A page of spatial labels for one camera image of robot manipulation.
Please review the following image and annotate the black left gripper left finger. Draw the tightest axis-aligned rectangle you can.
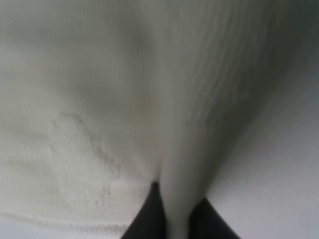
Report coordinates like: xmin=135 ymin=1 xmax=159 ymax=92
xmin=121 ymin=182 xmax=166 ymax=239

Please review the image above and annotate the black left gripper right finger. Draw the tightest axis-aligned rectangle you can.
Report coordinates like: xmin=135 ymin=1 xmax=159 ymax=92
xmin=190 ymin=198 xmax=240 ymax=239

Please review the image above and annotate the cream white towel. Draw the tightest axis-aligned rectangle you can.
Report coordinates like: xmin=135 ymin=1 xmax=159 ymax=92
xmin=0 ymin=0 xmax=319 ymax=239

